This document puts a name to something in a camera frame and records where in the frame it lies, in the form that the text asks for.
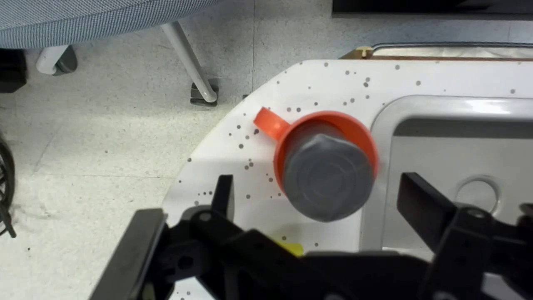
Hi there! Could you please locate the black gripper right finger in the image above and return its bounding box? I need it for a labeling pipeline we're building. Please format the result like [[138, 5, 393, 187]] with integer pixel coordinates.
[[396, 172, 501, 280]]

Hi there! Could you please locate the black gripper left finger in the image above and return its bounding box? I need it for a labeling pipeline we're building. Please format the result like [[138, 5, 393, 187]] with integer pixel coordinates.
[[184, 174, 246, 264]]

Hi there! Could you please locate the grey cylindrical object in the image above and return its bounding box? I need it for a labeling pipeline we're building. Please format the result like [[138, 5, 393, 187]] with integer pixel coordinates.
[[281, 132, 376, 224]]

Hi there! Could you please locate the orange cup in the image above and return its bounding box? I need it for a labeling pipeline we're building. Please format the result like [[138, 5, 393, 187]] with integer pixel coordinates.
[[253, 107, 381, 197]]

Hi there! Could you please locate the silver toy sink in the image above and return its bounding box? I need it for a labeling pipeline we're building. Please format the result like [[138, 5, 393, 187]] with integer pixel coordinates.
[[358, 94, 533, 269]]

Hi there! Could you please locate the office chair base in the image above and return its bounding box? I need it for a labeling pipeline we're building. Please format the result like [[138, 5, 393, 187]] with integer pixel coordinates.
[[0, 0, 223, 107]]

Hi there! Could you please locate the black box on floor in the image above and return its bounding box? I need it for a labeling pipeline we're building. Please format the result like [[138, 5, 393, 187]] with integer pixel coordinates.
[[0, 49, 29, 95]]

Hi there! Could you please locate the black floor cable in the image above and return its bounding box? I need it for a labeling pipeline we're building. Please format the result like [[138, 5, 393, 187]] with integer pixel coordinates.
[[0, 135, 18, 240]]

